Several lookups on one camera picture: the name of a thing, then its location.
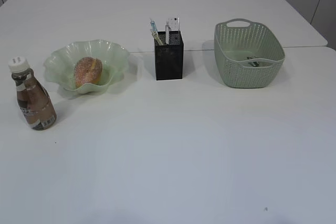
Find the blue grip pen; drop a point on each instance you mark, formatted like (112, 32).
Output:
(154, 28)

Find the cream grip pen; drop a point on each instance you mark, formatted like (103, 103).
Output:
(158, 40)

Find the grey grip pen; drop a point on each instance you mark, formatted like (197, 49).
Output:
(167, 33)

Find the clear plastic ruler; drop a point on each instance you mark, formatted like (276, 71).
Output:
(174, 23)

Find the sugared bread roll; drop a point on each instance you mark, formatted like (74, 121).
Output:
(87, 70)

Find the brown drink bottle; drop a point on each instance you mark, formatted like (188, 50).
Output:
(32, 98)

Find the black square pen holder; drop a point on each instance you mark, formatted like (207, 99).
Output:
(169, 58)

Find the green plastic woven basket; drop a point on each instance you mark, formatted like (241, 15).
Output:
(236, 39)

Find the green wavy glass plate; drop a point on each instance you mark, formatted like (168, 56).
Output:
(59, 67)

